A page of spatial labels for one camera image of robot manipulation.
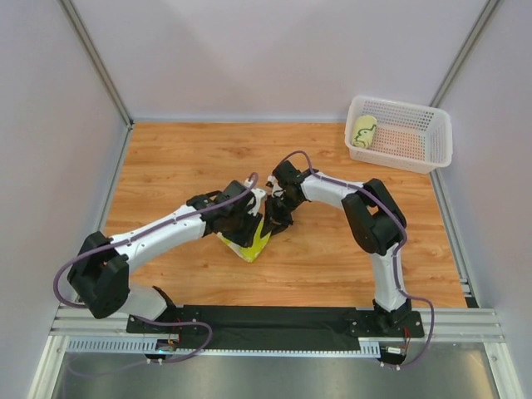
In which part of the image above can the yellow green towel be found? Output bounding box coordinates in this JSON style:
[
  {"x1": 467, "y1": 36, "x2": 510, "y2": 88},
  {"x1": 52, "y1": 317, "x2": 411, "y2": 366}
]
[{"x1": 216, "y1": 216, "x2": 271, "y2": 263}]

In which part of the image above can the green patterned towel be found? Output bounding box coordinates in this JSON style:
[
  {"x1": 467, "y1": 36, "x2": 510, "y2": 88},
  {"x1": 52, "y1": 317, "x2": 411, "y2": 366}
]
[{"x1": 350, "y1": 115, "x2": 377, "y2": 149}]

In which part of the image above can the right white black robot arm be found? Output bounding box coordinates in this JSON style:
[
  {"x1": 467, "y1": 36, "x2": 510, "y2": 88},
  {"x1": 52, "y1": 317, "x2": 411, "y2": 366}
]
[{"x1": 261, "y1": 160, "x2": 411, "y2": 329}]

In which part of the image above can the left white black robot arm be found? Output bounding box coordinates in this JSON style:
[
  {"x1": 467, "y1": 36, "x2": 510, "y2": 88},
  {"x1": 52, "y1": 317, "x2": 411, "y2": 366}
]
[{"x1": 67, "y1": 180, "x2": 266, "y2": 324}]

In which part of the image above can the black cloth strip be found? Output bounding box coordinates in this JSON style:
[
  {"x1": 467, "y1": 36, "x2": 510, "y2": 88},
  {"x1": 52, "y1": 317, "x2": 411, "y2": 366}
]
[{"x1": 180, "y1": 305, "x2": 360, "y2": 352}]

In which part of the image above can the white perforated plastic basket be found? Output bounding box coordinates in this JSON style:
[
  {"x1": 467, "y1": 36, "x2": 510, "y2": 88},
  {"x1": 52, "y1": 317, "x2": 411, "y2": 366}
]
[{"x1": 344, "y1": 96, "x2": 453, "y2": 174}]

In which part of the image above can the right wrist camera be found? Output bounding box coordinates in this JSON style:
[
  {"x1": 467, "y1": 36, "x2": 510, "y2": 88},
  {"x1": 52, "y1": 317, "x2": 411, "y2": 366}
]
[{"x1": 266, "y1": 175, "x2": 283, "y2": 196}]

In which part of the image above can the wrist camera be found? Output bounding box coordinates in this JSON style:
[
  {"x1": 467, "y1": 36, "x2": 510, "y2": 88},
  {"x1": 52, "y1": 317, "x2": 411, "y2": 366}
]
[
  {"x1": 266, "y1": 175, "x2": 283, "y2": 196},
  {"x1": 245, "y1": 188, "x2": 267, "y2": 216}
]

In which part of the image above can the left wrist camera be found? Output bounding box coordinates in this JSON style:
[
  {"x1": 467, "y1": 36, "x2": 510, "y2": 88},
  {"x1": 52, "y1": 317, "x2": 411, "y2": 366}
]
[{"x1": 245, "y1": 188, "x2": 267, "y2": 216}]

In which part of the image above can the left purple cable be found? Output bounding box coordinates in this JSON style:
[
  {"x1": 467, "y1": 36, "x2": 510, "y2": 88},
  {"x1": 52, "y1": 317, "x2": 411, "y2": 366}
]
[{"x1": 53, "y1": 171, "x2": 261, "y2": 365}]

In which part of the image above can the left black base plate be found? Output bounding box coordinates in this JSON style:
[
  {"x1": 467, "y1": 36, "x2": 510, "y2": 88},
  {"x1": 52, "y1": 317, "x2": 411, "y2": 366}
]
[{"x1": 126, "y1": 305, "x2": 205, "y2": 335}]

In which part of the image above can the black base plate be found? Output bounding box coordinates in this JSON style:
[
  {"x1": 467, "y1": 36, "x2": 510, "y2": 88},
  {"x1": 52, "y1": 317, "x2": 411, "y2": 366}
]
[
  {"x1": 126, "y1": 305, "x2": 205, "y2": 335},
  {"x1": 347, "y1": 309, "x2": 426, "y2": 338}
]

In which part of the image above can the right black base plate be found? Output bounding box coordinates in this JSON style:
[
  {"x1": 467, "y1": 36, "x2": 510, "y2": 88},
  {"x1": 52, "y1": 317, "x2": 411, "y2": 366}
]
[{"x1": 347, "y1": 309, "x2": 426, "y2": 338}]

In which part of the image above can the grey slotted cable duct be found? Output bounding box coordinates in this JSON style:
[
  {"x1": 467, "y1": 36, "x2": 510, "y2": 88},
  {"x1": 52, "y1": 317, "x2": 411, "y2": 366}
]
[{"x1": 66, "y1": 337, "x2": 381, "y2": 359}]

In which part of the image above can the aluminium front rail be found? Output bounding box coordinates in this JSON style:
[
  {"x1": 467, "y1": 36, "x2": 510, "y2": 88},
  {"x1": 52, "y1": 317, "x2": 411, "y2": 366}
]
[{"x1": 49, "y1": 305, "x2": 505, "y2": 343}]

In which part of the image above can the left aluminium frame post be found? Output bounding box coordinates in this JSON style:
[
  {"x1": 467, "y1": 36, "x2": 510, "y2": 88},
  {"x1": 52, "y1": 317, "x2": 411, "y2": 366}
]
[{"x1": 57, "y1": 0, "x2": 134, "y2": 128}]

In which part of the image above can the aluminium frame post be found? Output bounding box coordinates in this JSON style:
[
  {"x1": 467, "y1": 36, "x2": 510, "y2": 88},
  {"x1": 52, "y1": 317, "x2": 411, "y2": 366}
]
[
  {"x1": 57, "y1": 0, "x2": 134, "y2": 128},
  {"x1": 430, "y1": 0, "x2": 504, "y2": 108}
]

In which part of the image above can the right aluminium frame post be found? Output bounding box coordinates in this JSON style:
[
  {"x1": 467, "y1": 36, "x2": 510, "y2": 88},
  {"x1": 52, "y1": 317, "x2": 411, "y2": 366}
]
[{"x1": 430, "y1": 0, "x2": 504, "y2": 108}]

